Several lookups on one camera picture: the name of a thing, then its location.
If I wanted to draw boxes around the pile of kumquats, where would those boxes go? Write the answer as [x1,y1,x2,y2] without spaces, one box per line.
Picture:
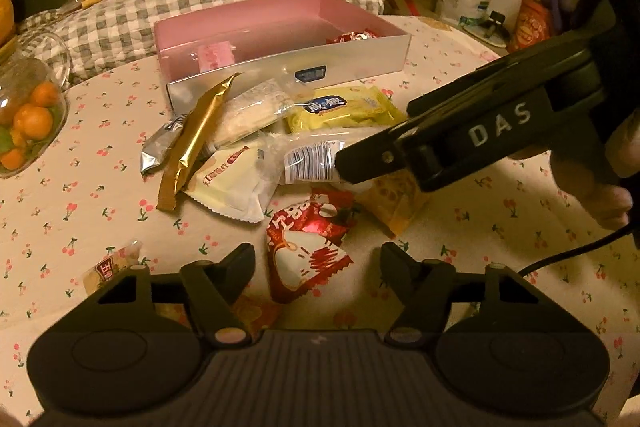
[0,81,63,172]

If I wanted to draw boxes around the cherry print tablecloth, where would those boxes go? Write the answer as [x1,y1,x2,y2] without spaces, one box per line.
[0,14,640,427]

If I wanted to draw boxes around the black cable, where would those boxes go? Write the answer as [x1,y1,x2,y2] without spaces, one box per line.
[515,224,640,279]

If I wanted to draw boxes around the large orange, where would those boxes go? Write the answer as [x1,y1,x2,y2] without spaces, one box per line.
[0,0,16,48]

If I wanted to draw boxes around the clear packet with barcode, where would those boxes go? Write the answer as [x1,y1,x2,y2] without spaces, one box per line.
[270,132,373,196]

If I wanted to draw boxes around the clear rice cracker packet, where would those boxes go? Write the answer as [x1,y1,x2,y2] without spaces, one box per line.
[202,78,296,155]

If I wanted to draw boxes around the gold snack bar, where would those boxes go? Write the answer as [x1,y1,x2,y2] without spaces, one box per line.
[156,73,242,212]

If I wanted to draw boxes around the round glass jar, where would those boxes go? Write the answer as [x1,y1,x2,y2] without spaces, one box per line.
[0,29,71,180]

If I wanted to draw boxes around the silver snack packet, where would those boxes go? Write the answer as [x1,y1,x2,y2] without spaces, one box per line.
[141,117,188,175]

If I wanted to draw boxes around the white fan base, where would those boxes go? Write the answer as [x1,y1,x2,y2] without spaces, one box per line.
[460,9,510,48]

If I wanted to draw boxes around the yellow patterned snack packet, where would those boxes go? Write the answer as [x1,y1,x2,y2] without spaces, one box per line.
[352,169,431,238]

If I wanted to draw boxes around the orange printed bag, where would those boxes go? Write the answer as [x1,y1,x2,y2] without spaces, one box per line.
[510,0,553,52]

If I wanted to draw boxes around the small cake packet red label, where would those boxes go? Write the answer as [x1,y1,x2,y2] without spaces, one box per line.
[81,239,143,298]

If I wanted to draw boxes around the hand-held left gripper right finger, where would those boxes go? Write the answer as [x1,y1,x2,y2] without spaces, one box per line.
[381,243,556,349]

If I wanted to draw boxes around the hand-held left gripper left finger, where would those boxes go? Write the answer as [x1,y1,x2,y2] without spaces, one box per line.
[80,243,257,349]

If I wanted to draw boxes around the white snack packet red print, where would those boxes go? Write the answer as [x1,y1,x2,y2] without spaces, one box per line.
[182,142,281,224]

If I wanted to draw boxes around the pink snack packet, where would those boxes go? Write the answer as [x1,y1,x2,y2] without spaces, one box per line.
[196,41,236,72]

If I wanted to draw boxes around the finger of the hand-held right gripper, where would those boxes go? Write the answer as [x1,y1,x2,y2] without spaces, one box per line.
[334,126,425,184]

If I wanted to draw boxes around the pink box with silver sides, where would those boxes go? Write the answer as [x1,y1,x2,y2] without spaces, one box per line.
[152,0,413,115]

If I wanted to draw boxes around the red and white snack packet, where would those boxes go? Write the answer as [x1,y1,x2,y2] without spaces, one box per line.
[265,188,362,305]

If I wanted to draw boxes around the person's right hand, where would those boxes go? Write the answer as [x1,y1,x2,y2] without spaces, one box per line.
[550,144,632,231]

